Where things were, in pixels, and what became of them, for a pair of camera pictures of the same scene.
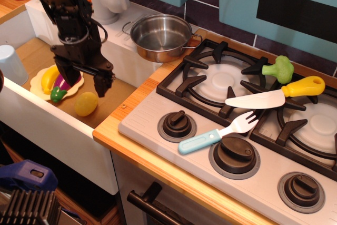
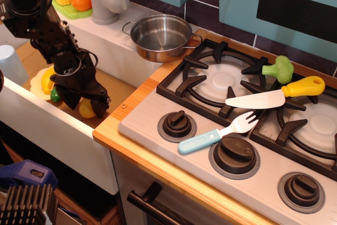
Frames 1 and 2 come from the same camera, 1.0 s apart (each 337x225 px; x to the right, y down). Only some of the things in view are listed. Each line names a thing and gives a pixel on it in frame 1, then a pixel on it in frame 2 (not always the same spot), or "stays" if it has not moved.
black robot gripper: (80, 37) -> (75, 72)
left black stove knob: (174, 127) stays
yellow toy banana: (48, 78) stays
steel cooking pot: (161, 38) stays
